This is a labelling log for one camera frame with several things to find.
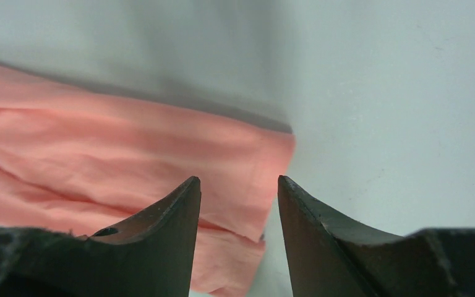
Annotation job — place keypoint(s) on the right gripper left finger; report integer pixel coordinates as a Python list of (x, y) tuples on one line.
[(147, 254)]

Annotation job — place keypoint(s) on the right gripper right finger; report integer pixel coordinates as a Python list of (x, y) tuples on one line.
[(331, 254)]

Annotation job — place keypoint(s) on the salmon pink t-shirt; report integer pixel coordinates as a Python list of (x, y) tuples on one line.
[(74, 160)]

